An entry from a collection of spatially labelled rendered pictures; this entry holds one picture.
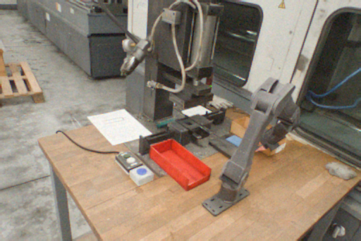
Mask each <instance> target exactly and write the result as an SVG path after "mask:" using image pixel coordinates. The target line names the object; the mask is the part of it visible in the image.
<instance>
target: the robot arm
mask: <svg viewBox="0 0 361 241"><path fill-rule="evenodd" d="M269 88H270V90H269V91H268V92H267V90H268V89H269ZM295 88H296V86H295V85H293V84H290V83H286V84H283V83H280V82H279V80H277V79H276V78H271V77H269V78H267V79H266V80H265V81H264V83H263V84H261V86H260V87H258V88H257V90H255V91H254V94H252V96H251V98H250V105H251V107H250V108H251V109H252V111H251V112H250V121H249V123H248V125H247V129H246V131H245V133H244V136H243V138H242V140H241V143H240V145H239V146H238V148H237V150H236V152H235V154H234V155H232V157H231V159H229V160H228V161H227V162H226V163H225V164H224V166H223V167H222V173H221V174H220V176H219V179H220V180H221V181H222V183H221V188H220V191H219V192H218V193H217V194H214V195H213V196H211V197H210V198H207V199H206V200H204V201H203V202H202V206H203V207H204V208H205V209H206V210H207V211H208V212H209V213H210V214H211V215H212V216H214V217H217V216H218V215H219V214H221V213H223V212H224V211H226V210H227V209H229V208H231V207H232V206H233V205H235V204H237V203H238V202H240V201H242V199H245V198H246V197H248V196H250V191H249V190H248V189H245V187H244V186H245V183H246V181H247V179H248V177H249V173H250V171H251V168H252V167H251V165H252V161H253V158H254V154H255V152H257V151H260V150H266V149H270V152H272V151H273V150H274V149H277V148H278V147H280V145H279V142H280V141H281V140H283V139H284V138H285V137H286V134H288V133H289V132H291V131H293V130H294V129H296V128H298V127H299V125H300V120H299V118H300V107H299V106H297V104H296V103H295V102H293V98H292V96H291V95H292V93H293V91H294V90H295ZM274 116H275V119H276V120H278V121H280V122H279V123H278V124H276V125H274V126H273V127H271V128H270V129H268V130H267V126H268V124H270V122H271V121H272V120H273V117H274ZM260 143H261V144H262V146H261V147H260V148H259V149H257V146H258V145H259V144H260ZM256 149H257V150H256Z"/></svg>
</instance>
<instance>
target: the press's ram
mask: <svg viewBox="0 0 361 241"><path fill-rule="evenodd" d="M162 76H163V77H165V78H166V79H168V80H170V81H171V82H174V83H176V84H177V85H180V86H181V85H182V83H183V74H182V73H181V72H179V71H177V70H164V71H162ZM184 88H185V89H183V90H181V91H179V92H171V93H170V99H169V100H171V101H172V102H173V105H174V106H177V105H179V106H181V107H182V108H183V109H185V108H187V107H190V106H196V105H198V104H204V103H207V102H210V101H213V96H214V94H213V93H211V90H212V88H211V87H210V86H209V85H206V84H204V83H203V82H201V79H199V80H198V81H195V79H194V78H193V77H190V76H188V75H187V76H185V86H184Z"/></svg>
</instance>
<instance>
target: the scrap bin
mask: <svg viewBox="0 0 361 241"><path fill-rule="evenodd" d="M149 157H150V159H152V160H153V161H154V162H155V163H156V164H157V165H158V166H160V167H161V169H162V170H164V171H165V172H166V173H167V174H168V175H169V176H171V178H173V179H174V180H175V181H176V182H177V183H178V184H179V185H180V186H181V187H182V188H183V189H184V190H185V191H186V192H188V191H189V190H191V189H192V188H195V187H197V186H198V185H201V184H203V183H204V182H207V181H208V180H209V179H210V173H211V170H212V169H211V168H210V167H208V165H207V164H205V163H204V162H203V161H201V160H200V159H198V158H197V157H196V156H195V155H194V154H192V153H191V152H189V151H188V150H187V149H186V148H184V147H183V146H182V145H180V144H179V143H178V142H176V141H175V140H174V139H170V140H166V141H164V142H160V143H158V144H155V145H151V146H150V149H149Z"/></svg>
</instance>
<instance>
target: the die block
mask: <svg viewBox="0 0 361 241"><path fill-rule="evenodd" d="M168 126H169V125H168ZM211 126H212V124H209V125H206V126H204V127H206V128H208V129H211ZM169 128H170V129H173V128H171V126H169ZM173 130H174V129H173ZM193 131H195V133H197V134H198V135H200V136H201V139H200V140H202V139H204V138H206V137H209V134H207V133H205V132H204V131H202V130H200V128H198V129H195V130H193ZM190 136H191V135H189V134H188V132H186V133H183V134H180V133H179V132H177V131H176V130H174V134H173V137H171V138H169V139H168V140H170V139H174V140H175V141H176V142H178V143H179V144H180V145H182V146H185V145H188V144H190Z"/></svg>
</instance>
